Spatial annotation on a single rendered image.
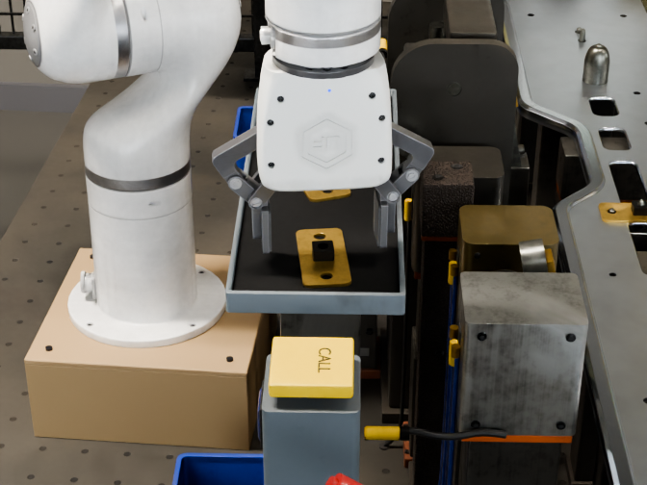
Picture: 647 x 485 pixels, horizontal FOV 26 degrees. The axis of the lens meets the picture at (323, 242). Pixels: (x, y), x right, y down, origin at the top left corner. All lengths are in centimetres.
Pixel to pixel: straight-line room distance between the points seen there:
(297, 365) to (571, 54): 98
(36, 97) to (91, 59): 257
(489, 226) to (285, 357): 38
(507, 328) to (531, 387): 6
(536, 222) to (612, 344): 13
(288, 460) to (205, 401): 60
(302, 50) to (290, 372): 23
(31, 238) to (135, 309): 46
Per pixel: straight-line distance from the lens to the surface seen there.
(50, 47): 148
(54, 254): 203
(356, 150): 105
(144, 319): 165
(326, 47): 99
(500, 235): 132
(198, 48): 152
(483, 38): 145
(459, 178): 137
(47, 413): 167
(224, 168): 107
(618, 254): 146
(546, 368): 117
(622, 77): 185
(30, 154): 384
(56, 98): 404
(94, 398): 164
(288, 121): 103
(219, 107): 242
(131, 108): 157
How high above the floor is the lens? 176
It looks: 31 degrees down
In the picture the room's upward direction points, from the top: straight up
